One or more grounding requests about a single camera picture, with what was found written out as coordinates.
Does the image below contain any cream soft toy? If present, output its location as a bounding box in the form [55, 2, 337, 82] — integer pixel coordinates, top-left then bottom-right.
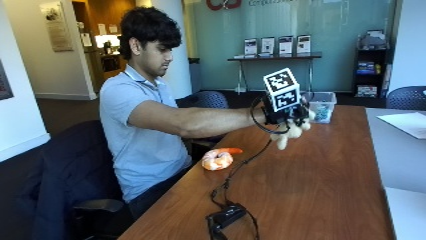
[270, 109, 317, 151]

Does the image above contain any white marker cube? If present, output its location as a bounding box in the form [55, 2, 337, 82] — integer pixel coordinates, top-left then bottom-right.
[262, 67, 302, 113]

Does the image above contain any clear plastic bin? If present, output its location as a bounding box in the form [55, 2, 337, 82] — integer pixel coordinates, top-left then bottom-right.
[302, 91, 338, 125]

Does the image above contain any narrow console table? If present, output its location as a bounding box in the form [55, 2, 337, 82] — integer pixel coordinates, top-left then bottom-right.
[226, 51, 324, 94]

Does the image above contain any blue mesh chair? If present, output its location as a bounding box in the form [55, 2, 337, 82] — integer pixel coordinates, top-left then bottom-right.
[385, 85, 426, 111]
[174, 90, 230, 110]

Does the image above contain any orange shrimp soft toy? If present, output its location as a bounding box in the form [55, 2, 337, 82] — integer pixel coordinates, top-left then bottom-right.
[201, 147, 245, 172]

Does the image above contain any framed display card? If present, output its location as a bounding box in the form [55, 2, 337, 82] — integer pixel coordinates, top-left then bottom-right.
[242, 37, 260, 56]
[277, 35, 296, 55]
[260, 36, 277, 56]
[296, 34, 313, 55]

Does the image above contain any black magazine shelf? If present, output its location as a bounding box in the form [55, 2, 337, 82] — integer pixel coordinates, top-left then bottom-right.
[350, 29, 394, 99]

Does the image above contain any white paper sheet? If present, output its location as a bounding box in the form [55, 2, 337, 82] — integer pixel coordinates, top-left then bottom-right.
[375, 111, 426, 140]

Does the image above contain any the person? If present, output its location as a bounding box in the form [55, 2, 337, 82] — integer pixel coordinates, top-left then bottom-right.
[97, 6, 268, 218]

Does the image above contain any small black device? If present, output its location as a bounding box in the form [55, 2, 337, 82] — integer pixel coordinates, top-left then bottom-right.
[205, 203, 248, 234]

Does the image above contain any black office chair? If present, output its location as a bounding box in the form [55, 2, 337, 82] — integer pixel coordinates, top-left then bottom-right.
[25, 119, 134, 240]

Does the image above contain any dark framed picture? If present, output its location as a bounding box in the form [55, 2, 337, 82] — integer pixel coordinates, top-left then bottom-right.
[0, 59, 15, 101]

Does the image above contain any black cable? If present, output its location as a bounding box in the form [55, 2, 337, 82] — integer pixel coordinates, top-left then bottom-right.
[208, 96, 294, 240]

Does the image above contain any wall poster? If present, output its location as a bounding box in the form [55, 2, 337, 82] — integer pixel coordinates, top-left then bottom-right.
[39, 1, 75, 53]

